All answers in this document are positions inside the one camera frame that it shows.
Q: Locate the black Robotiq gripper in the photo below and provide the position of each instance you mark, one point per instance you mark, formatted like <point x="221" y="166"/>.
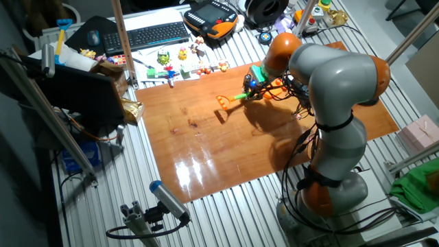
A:
<point x="254" y="88"/>

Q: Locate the orange green toy shovel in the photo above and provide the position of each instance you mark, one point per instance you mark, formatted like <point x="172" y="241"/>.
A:
<point x="239" y="96"/>

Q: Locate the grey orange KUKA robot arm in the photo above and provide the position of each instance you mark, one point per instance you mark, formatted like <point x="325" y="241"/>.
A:
<point x="336" y="79"/>

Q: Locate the blue yellow toy shovel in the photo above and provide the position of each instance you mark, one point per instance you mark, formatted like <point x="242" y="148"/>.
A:
<point x="61" y="41"/>

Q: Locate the yellow orange duck toy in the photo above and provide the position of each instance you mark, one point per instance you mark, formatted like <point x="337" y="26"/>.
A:
<point x="223" y="66"/>

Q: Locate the dark blue box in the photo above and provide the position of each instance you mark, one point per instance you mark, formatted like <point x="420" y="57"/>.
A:
<point x="302" y="90"/>

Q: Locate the round black disc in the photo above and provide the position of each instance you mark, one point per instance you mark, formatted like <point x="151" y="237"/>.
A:
<point x="264" y="37"/>

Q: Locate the white dotted card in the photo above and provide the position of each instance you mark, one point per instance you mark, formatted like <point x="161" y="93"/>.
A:
<point x="195" y="66"/>

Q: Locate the white plastic figure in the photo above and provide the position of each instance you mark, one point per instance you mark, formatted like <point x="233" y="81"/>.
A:
<point x="239" y="23"/>

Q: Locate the brown white figure toy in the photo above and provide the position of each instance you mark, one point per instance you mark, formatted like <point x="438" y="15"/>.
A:
<point x="199" y="40"/>

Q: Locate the purple plastic wrap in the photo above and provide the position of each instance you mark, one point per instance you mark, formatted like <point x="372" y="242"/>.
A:
<point x="284" y="24"/>

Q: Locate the yellow chick toy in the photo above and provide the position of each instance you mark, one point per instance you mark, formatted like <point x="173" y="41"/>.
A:
<point x="182" y="55"/>

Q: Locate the black filament spool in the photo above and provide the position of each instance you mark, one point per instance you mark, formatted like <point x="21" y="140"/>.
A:
<point x="255" y="13"/>

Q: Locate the blue toy airplane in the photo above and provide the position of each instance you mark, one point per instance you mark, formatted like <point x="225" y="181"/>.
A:
<point x="171" y="79"/>

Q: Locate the red starfish toy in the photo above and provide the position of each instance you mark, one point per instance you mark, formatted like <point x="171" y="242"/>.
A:
<point x="168" y="68"/>

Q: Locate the grey box red button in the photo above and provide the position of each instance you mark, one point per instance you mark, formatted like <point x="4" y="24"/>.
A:
<point x="311" y="25"/>

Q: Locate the orange button box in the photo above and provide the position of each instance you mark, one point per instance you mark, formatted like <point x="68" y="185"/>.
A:
<point x="299" y="15"/>

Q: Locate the black orange teach pendant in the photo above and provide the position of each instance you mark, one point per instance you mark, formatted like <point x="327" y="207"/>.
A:
<point x="209" y="13"/>

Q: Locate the green frog toy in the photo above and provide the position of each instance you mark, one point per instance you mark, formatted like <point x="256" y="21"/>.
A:
<point x="163" y="57"/>

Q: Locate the white box green button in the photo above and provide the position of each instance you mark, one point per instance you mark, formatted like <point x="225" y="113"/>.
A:
<point x="317" y="13"/>

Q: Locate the green toy stick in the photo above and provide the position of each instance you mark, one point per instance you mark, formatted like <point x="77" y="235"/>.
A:
<point x="151" y="72"/>

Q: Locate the golden foil ornament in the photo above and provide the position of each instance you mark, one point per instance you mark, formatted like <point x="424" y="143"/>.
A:
<point x="336" y="17"/>

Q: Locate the yellow box green button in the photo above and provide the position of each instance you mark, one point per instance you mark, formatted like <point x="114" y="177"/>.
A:
<point x="324" y="5"/>

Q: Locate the black pen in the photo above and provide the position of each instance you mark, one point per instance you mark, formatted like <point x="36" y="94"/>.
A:
<point x="142" y="62"/>

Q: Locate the white paper sheet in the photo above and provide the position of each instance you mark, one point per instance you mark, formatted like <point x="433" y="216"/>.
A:
<point x="151" y="19"/>
<point x="142" y="51"/>

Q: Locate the black keyboard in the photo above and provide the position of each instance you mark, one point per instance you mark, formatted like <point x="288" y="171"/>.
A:
<point x="147" y="37"/>

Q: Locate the golden foil bag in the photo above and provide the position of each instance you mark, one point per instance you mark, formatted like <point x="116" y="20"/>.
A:
<point x="132" y="111"/>

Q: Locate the brown cardboard box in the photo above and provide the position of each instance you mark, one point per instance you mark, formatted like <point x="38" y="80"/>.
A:
<point x="118" y="80"/>

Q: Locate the colourful paint palette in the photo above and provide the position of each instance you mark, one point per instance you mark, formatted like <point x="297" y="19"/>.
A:
<point x="119" y="60"/>

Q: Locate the small pink toy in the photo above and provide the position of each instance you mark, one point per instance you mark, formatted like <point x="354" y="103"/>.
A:
<point x="101" y="58"/>

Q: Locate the pink gift box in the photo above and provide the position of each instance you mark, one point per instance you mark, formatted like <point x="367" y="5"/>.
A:
<point x="418" y="133"/>

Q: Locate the black mouse pad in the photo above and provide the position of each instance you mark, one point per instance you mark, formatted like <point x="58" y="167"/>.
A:
<point x="103" y="24"/>

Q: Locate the small yellow toy figure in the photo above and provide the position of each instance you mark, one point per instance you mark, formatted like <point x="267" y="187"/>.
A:
<point x="88" y="53"/>

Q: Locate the short aluminium profile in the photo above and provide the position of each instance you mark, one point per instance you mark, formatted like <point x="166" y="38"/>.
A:
<point x="137" y="223"/>

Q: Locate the black computer mouse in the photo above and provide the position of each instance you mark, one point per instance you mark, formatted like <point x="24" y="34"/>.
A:
<point x="93" y="37"/>

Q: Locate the brown cardboard panel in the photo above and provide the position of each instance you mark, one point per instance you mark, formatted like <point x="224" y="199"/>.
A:
<point x="425" y="75"/>

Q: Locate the black monitor panel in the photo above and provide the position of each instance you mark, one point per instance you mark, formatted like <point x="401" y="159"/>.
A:
<point x="79" y="92"/>

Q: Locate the green cloth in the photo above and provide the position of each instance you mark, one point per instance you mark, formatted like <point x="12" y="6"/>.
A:
<point x="411" y="188"/>

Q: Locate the blue plastic box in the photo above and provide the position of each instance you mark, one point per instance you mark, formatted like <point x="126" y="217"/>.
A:
<point x="80" y="159"/>

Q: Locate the black office chair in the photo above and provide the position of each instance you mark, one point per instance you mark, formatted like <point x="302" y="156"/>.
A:
<point x="427" y="5"/>

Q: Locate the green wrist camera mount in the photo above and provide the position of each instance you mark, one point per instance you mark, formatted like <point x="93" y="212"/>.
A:
<point x="258" y="73"/>

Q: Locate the aluminium frame bar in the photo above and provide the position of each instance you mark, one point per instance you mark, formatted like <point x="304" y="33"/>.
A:
<point x="411" y="158"/>
<point x="51" y="120"/>
<point x="411" y="34"/>
<point x="123" y="41"/>
<point x="305" y="17"/>

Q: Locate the silver camera blue cap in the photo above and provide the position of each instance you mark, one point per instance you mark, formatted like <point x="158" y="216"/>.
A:
<point x="169" y="200"/>

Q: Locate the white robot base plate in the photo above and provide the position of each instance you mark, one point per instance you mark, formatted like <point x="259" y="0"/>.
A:
<point x="374" y="185"/>

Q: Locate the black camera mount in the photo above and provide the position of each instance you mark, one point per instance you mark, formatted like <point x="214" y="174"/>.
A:
<point x="154" y="216"/>

